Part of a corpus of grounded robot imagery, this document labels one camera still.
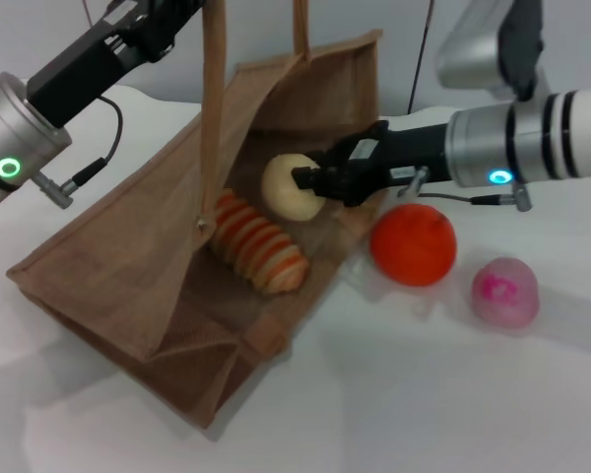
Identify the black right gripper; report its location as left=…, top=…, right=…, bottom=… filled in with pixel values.
left=290, top=120, right=453, bottom=209

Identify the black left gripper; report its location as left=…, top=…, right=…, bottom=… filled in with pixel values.
left=27, top=0, right=208, bottom=128

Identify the round beige egg yolk pastry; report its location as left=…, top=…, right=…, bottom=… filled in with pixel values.
left=261, top=153, right=326, bottom=223

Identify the orange striped long bread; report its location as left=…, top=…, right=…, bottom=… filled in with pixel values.
left=211, top=190, right=310, bottom=297

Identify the brown woven tote bag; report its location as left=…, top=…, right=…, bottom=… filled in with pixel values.
left=7, top=0, right=391, bottom=430

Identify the round pink pastry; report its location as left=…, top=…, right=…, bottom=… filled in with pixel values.
left=471, top=255, right=541, bottom=329

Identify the round orange toy fruit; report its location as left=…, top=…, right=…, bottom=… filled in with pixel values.
left=370, top=203, right=458, bottom=288

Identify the dark left wrist cable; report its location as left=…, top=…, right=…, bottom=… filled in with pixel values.
left=33, top=96, right=125, bottom=211

